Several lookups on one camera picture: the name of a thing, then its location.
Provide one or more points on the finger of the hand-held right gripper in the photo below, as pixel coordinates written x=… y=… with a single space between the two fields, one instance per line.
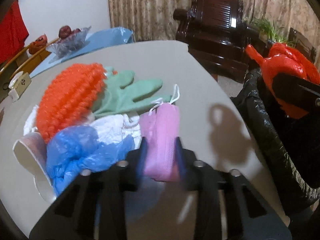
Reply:
x=295 y=90

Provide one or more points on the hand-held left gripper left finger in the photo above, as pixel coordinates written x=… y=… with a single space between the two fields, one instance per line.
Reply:
x=143 y=155

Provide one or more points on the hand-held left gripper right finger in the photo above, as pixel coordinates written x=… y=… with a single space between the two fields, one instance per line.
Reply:
x=180 y=157

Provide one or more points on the pink face mask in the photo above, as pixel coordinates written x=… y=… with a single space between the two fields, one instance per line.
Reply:
x=160 y=140

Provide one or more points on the red plastic bag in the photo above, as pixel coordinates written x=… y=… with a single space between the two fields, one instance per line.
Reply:
x=282 y=60

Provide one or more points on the white tissue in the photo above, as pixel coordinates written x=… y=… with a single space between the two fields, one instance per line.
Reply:
x=112 y=130

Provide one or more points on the green work glove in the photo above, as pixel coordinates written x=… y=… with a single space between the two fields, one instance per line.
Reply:
x=125 y=97

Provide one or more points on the blue plastic bag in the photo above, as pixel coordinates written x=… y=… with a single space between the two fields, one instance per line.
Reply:
x=75 y=152

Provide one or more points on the orange foam fruit net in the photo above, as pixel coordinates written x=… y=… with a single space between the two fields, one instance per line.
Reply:
x=70 y=97

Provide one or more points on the white paper cup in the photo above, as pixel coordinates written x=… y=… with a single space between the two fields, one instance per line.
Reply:
x=27 y=150

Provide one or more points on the green potted plant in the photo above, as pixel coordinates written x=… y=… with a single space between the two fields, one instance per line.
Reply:
x=270 y=30

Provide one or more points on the dark wooden armchair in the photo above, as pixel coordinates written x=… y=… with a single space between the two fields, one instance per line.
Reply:
x=215 y=37

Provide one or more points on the blue table cloth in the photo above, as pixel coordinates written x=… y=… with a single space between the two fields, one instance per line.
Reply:
x=100 y=42

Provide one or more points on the glass fruit bowl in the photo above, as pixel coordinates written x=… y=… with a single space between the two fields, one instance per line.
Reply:
x=67 y=45

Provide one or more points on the small red apple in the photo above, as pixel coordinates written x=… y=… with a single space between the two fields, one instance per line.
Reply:
x=76 y=31

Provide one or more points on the beige tissue box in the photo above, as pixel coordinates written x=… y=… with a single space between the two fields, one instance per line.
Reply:
x=20 y=85

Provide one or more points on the light wooden chair back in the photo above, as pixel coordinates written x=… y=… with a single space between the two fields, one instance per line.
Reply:
x=12 y=63
x=40 y=53

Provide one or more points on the brown patterned curtain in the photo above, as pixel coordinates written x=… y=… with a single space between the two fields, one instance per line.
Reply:
x=150 y=10

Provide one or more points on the large red apple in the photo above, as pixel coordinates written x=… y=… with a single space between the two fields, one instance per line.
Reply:
x=64 y=31

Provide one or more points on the red cloth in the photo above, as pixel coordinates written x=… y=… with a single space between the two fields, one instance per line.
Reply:
x=11 y=35

